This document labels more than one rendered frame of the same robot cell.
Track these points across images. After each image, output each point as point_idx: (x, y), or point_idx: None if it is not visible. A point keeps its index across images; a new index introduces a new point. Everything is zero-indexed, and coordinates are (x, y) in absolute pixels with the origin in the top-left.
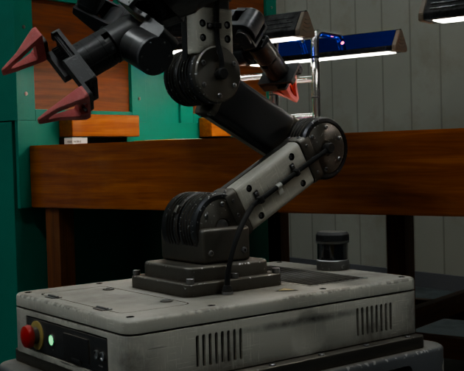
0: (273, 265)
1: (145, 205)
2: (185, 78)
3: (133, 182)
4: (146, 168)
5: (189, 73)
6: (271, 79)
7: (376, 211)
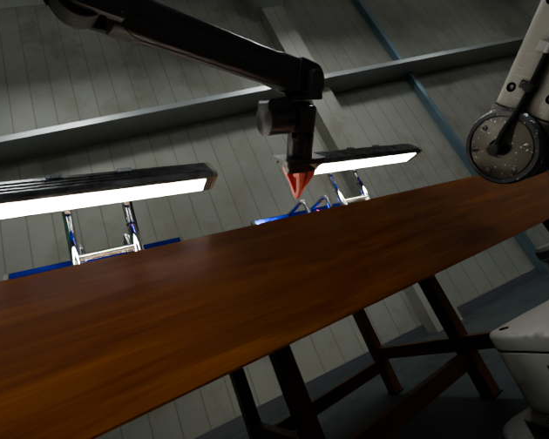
0: None
1: (139, 404)
2: None
3: (85, 361)
4: (125, 311)
5: None
6: (305, 156)
7: (473, 252)
